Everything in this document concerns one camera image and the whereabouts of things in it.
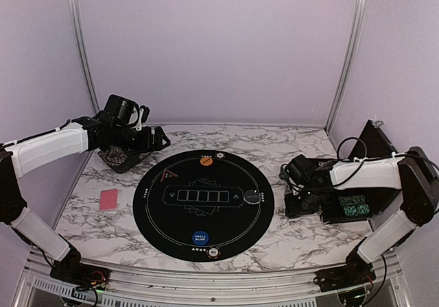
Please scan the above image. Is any blue small blind button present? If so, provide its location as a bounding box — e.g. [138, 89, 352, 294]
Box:
[192, 231, 209, 246]

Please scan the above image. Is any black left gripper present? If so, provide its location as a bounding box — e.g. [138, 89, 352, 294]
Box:
[111, 124, 170, 157]

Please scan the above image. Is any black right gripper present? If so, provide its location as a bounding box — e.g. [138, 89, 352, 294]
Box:
[285, 186, 324, 218]

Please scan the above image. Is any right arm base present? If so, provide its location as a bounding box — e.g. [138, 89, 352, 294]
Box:
[313, 262, 376, 292]

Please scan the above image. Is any white red chip stack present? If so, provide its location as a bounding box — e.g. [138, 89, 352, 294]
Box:
[207, 247, 220, 259]

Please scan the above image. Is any black dealer button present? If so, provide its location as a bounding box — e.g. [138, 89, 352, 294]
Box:
[244, 190, 261, 205]

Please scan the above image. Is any green poker chip stack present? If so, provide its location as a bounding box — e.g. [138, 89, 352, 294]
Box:
[278, 164, 289, 182]

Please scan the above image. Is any red triangular all-in marker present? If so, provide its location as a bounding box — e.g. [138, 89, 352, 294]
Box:
[161, 169, 178, 182]

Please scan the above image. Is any orange big blind button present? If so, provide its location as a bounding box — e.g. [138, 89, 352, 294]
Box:
[200, 156, 213, 167]

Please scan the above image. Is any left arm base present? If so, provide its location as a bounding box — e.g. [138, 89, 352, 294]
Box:
[50, 251, 110, 291]

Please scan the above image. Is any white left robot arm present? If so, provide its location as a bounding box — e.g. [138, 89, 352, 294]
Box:
[1, 95, 171, 283]

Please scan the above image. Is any round black poker mat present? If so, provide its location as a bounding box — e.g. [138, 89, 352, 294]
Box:
[132, 150, 275, 262]

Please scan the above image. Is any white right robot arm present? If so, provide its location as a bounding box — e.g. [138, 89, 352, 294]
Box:
[279, 147, 438, 285]

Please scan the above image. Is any black floral patterned pouch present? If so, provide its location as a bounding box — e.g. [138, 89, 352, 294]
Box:
[97, 147, 151, 173]

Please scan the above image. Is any black poker chip case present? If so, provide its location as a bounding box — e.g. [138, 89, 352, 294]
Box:
[305, 120, 412, 224]

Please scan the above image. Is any red playing card deck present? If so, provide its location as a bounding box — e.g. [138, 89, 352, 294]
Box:
[99, 188, 119, 212]

